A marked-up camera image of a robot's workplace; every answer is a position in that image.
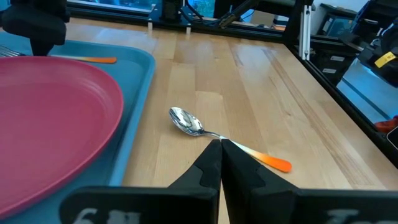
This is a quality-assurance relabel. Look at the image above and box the silver aluminium post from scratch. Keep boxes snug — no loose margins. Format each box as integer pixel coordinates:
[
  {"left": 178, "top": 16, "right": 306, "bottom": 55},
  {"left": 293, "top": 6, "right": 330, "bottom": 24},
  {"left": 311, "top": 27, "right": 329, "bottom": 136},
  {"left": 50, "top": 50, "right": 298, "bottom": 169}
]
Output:
[{"left": 297, "top": 4, "right": 313, "bottom": 62}]

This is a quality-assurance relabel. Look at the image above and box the fork with orange handle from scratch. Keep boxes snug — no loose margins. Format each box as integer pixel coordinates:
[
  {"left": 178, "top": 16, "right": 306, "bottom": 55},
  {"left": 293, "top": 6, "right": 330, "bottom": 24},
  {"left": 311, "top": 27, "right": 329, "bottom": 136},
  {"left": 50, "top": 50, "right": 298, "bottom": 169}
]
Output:
[{"left": 0, "top": 45, "right": 118, "bottom": 65}]

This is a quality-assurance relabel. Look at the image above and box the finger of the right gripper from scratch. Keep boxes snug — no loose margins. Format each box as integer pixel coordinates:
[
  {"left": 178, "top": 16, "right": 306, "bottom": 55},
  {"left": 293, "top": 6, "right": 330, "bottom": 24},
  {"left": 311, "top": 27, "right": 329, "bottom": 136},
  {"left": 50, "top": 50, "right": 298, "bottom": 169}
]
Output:
[{"left": 29, "top": 38, "right": 55, "bottom": 57}]

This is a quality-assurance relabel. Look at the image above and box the black storage case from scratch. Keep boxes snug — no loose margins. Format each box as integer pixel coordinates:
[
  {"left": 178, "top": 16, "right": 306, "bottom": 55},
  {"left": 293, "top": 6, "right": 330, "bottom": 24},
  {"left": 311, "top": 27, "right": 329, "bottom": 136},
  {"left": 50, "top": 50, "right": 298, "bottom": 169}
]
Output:
[{"left": 317, "top": 2, "right": 359, "bottom": 39}]

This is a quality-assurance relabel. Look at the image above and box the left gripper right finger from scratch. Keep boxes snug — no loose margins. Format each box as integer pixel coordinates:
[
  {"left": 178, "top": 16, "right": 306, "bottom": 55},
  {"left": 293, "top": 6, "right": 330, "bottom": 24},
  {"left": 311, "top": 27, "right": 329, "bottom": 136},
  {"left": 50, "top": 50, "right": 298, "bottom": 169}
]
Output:
[{"left": 220, "top": 138, "right": 300, "bottom": 224}]

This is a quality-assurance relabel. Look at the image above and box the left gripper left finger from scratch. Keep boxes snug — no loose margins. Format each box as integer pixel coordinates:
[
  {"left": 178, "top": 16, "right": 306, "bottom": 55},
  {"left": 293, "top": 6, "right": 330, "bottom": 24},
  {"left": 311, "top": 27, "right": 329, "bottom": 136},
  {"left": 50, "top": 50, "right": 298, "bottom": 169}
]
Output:
[{"left": 167, "top": 139, "right": 223, "bottom": 224}]

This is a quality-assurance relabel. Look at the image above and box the red object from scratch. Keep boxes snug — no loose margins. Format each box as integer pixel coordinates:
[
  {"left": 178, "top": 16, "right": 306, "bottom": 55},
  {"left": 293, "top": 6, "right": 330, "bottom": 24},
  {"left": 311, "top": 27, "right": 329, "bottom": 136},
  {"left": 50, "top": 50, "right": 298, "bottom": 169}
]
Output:
[{"left": 374, "top": 115, "right": 398, "bottom": 134}]

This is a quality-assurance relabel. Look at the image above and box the spoon with orange handle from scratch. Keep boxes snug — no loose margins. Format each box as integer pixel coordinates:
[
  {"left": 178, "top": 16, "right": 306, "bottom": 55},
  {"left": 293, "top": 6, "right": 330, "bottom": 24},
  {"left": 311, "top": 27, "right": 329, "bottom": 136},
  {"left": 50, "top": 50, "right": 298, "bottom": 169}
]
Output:
[{"left": 168, "top": 106, "right": 294, "bottom": 174}]

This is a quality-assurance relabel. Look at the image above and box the pink plastic plate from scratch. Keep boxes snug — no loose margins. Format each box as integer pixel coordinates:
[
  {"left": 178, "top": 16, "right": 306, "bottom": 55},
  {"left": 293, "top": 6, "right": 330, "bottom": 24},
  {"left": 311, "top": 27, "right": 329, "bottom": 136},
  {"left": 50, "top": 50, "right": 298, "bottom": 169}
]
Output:
[{"left": 0, "top": 55, "right": 125, "bottom": 220}]

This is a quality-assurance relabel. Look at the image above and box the black device with yellow label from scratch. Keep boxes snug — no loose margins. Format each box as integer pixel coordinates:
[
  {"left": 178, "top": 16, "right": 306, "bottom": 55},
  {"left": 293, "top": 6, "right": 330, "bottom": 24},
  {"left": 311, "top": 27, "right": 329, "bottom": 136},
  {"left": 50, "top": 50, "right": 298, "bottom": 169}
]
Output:
[{"left": 357, "top": 17, "right": 398, "bottom": 88}]

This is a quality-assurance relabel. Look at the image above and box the blue plastic tray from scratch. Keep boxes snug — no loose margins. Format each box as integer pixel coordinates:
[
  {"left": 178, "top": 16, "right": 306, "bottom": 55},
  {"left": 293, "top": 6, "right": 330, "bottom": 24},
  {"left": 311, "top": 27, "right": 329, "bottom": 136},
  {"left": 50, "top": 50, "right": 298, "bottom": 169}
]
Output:
[{"left": 0, "top": 30, "right": 157, "bottom": 224}]

